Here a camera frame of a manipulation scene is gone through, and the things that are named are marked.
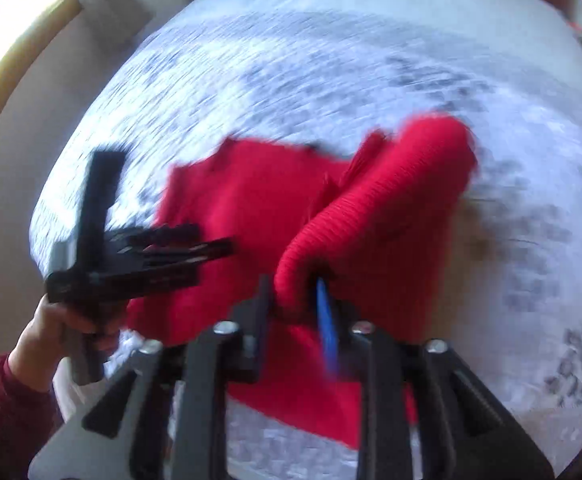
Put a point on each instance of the window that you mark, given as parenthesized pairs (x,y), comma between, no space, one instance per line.
(16,25)

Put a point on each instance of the grey floral quilt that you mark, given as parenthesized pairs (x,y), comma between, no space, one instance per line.
(271,85)

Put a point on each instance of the red knit sweater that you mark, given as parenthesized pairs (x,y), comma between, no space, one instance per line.
(396,200)

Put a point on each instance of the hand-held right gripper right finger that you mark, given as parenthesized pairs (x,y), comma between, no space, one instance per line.
(327,330)

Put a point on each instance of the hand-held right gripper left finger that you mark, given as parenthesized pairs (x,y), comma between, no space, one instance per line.
(251,340)

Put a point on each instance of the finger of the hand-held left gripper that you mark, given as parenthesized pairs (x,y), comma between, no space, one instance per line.
(196,255)
(171,234)

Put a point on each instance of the person's left forearm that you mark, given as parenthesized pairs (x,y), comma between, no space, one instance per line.
(11,405)

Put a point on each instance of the person's left hand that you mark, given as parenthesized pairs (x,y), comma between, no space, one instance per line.
(46,330)

